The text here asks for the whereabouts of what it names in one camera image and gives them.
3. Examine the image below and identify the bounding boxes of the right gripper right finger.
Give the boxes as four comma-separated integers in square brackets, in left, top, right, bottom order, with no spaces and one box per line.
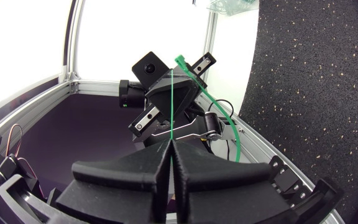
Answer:
[172,139,292,224]

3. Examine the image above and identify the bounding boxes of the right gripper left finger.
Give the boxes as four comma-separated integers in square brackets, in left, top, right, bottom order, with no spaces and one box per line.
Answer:
[56,139,173,224]

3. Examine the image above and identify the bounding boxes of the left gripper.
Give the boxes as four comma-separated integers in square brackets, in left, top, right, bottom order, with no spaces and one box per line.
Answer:
[128,52,217,138]

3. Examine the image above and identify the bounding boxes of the green cable tie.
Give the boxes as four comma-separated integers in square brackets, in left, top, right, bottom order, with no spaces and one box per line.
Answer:
[170,54,241,163]

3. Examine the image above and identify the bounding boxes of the black speckled mat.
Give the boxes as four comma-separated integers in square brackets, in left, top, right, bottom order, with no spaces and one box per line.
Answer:
[238,0,358,224]

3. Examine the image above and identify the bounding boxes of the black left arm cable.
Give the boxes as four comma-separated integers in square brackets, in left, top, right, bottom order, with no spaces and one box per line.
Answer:
[208,98,235,160]

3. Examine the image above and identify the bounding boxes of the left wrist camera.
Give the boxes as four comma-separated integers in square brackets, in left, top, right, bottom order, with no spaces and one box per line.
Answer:
[131,51,171,91]

